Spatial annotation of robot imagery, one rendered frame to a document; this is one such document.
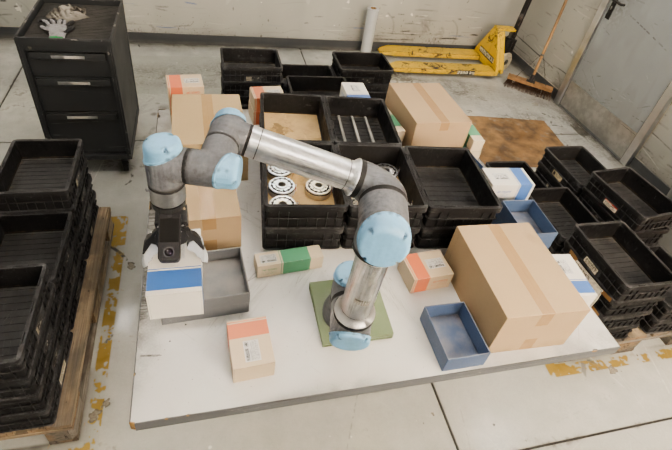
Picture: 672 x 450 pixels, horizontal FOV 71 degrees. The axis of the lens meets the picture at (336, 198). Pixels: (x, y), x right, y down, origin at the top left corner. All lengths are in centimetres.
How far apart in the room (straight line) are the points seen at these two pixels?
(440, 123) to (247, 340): 141
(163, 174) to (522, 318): 113
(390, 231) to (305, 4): 413
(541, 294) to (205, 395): 107
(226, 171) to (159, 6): 403
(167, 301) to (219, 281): 50
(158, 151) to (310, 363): 84
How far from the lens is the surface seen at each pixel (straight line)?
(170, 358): 155
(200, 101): 225
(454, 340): 169
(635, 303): 258
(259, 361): 144
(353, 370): 154
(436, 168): 215
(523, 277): 170
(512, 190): 215
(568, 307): 170
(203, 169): 97
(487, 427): 242
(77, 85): 300
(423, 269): 175
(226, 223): 171
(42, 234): 247
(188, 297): 115
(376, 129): 231
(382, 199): 105
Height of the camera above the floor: 202
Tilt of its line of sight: 40 degrees down
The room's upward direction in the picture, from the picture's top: 10 degrees clockwise
